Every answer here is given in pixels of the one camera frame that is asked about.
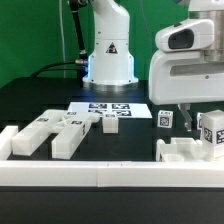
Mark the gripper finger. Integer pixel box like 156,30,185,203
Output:
178,103,192,131

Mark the white sheet with tags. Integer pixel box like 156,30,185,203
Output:
68,102,152,119

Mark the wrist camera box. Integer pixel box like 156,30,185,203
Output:
155,19,214,52

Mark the white chair back piece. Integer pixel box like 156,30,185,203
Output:
12,109,100,160

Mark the white U-shaped fence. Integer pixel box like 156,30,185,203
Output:
0,126,224,188

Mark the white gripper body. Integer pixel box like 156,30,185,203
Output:
149,50,224,105

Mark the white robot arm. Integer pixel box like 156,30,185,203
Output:
69,0,224,125

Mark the black cable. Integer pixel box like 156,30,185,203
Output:
31,60,88,78

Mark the white chair seat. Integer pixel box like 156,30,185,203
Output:
156,137,208,162

